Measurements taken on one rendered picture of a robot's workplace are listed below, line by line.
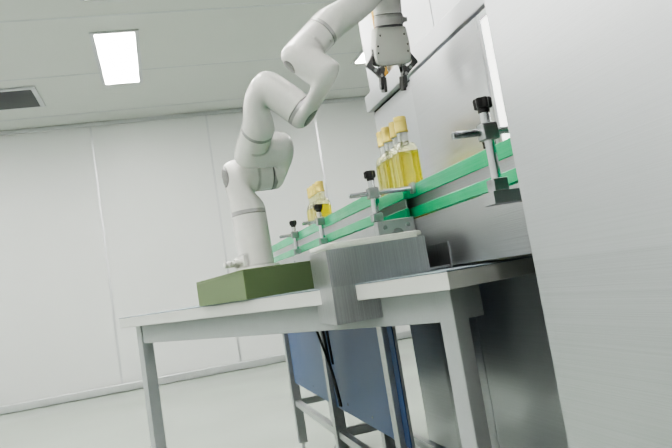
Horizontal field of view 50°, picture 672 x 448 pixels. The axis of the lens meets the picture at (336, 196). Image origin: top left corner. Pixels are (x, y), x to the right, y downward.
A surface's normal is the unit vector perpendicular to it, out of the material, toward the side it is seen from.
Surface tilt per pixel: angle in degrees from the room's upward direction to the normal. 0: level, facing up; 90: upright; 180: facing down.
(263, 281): 90
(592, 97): 90
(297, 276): 90
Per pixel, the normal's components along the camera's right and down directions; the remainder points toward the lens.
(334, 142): 0.23, -0.15
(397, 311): -0.78, 0.06
